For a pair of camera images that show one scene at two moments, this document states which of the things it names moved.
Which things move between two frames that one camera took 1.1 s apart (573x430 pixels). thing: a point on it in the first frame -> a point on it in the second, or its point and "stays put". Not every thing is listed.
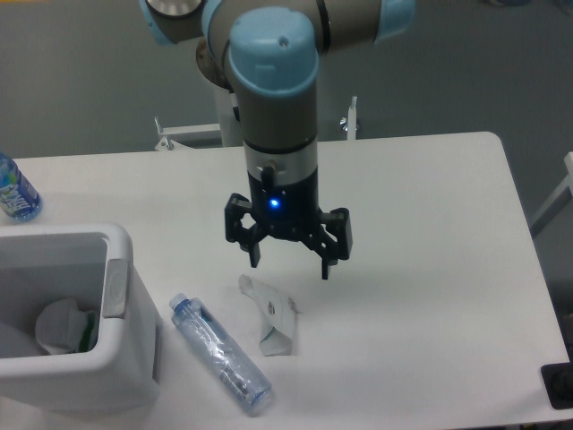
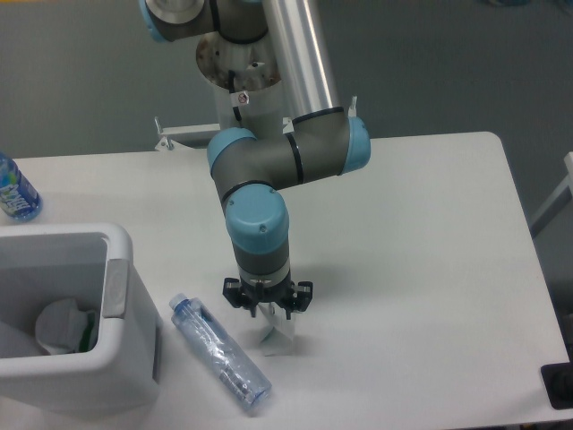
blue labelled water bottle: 19,198 stays put
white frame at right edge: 563,197 stays put
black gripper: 287,210 -> 283,294
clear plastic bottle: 192,320 stays put
